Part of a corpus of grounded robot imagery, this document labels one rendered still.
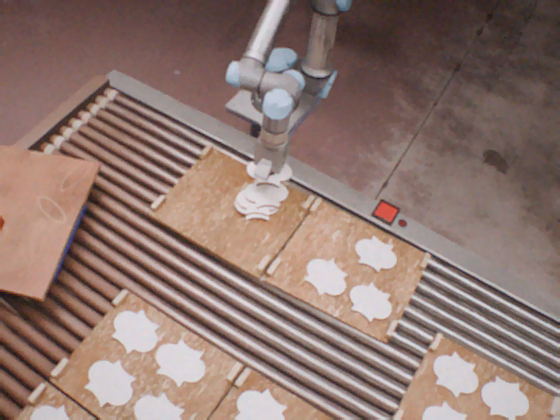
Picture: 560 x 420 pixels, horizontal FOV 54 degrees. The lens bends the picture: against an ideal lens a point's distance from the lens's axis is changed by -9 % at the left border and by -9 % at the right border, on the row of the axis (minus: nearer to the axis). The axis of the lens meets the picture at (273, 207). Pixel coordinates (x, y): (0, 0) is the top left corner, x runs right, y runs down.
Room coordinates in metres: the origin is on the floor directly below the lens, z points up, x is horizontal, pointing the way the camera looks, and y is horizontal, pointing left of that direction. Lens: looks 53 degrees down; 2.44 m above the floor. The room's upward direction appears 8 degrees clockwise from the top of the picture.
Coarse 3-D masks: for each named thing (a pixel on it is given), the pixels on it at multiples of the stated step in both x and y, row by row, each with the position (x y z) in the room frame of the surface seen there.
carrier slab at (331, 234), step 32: (320, 224) 1.10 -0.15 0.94; (352, 224) 1.11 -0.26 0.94; (288, 256) 0.96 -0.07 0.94; (320, 256) 0.98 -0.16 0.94; (352, 256) 0.99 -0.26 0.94; (416, 256) 1.02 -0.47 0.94; (288, 288) 0.85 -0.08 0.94; (352, 288) 0.88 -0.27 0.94; (384, 288) 0.89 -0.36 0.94; (352, 320) 0.77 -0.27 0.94; (384, 320) 0.79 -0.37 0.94
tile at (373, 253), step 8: (360, 240) 1.05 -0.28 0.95; (368, 240) 1.05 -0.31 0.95; (376, 240) 1.06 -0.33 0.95; (360, 248) 1.02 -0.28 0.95; (368, 248) 1.02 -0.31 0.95; (376, 248) 1.03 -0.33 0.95; (384, 248) 1.03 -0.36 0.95; (360, 256) 0.99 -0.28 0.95; (368, 256) 0.99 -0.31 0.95; (376, 256) 1.00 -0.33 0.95; (384, 256) 1.00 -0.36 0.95; (392, 256) 1.01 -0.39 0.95; (368, 264) 0.97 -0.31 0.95; (376, 264) 0.97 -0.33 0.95; (384, 264) 0.97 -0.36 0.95; (392, 264) 0.98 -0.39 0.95; (376, 272) 0.94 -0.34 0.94
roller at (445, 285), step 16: (112, 112) 1.50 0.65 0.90; (128, 112) 1.49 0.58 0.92; (144, 128) 1.44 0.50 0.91; (160, 128) 1.43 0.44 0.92; (176, 144) 1.37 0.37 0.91; (192, 144) 1.37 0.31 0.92; (432, 272) 0.98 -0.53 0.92; (448, 288) 0.93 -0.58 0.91; (464, 288) 0.94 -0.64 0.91; (480, 304) 0.89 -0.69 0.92; (496, 320) 0.85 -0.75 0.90; (512, 320) 0.84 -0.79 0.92; (528, 336) 0.80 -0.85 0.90; (544, 336) 0.79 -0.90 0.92
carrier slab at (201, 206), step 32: (224, 160) 1.31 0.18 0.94; (192, 192) 1.15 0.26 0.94; (224, 192) 1.17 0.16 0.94; (288, 192) 1.21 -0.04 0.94; (192, 224) 1.03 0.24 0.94; (224, 224) 1.05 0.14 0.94; (256, 224) 1.06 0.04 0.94; (288, 224) 1.08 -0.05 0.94; (224, 256) 0.93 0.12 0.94; (256, 256) 0.95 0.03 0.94
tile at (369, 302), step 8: (360, 288) 0.88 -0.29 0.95; (368, 288) 0.88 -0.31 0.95; (376, 288) 0.88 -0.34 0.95; (352, 296) 0.85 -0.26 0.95; (360, 296) 0.85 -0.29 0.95; (368, 296) 0.85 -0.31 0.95; (376, 296) 0.86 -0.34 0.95; (384, 296) 0.86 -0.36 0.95; (360, 304) 0.82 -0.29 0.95; (368, 304) 0.83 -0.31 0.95; (376, 304) 0.83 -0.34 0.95; (384, 304) 0.83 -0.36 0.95; (360, 312) 0.80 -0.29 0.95; (368, 312) 0.80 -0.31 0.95; (376, 312) 0.80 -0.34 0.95; (384, 312) 0.81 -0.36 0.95; (368, 320) 0.78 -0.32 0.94
